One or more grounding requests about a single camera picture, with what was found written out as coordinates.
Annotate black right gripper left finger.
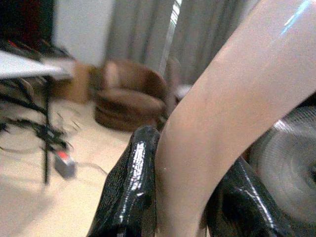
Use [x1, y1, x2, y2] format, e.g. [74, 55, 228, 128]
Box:
[86, 125, 161, 237]

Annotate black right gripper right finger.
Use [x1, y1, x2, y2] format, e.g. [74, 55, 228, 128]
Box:
[201, 158, 296, 237]

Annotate beige curved broom handle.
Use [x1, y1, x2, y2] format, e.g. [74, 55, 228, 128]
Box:
[154, 0, 316, 237]

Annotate grey round ribbed disc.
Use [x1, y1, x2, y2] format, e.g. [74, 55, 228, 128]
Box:
[246, 100, 316, 232]

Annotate brown armchair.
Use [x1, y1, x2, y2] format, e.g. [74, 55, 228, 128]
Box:
[93, 59, 175, 133]

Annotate black table leg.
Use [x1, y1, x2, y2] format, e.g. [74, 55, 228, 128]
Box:
[41, 76, 53, 186]

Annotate brown cardboard box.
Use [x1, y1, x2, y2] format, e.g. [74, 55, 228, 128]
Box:
[53, 61, 99, 104]

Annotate silver metal pole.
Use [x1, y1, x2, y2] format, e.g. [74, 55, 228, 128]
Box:
[157, 0, 184, 76]

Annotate grey curtain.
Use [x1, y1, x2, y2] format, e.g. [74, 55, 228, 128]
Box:
[106, 0, 261, 87]

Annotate white table top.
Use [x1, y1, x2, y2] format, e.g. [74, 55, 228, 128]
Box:
[0, 50, 75, 80]

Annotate black monitor screen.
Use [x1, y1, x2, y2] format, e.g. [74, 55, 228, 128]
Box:
[0, 0, 57, 51]

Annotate white power cable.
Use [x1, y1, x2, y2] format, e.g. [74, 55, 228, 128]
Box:
[74, 160, 110, 176]

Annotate grey power strip red switch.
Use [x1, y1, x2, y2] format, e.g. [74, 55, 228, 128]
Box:
[53, 150, 78, 180]

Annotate black tangled cables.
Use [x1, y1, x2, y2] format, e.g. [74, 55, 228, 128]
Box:
[0, 39, 74, 155]

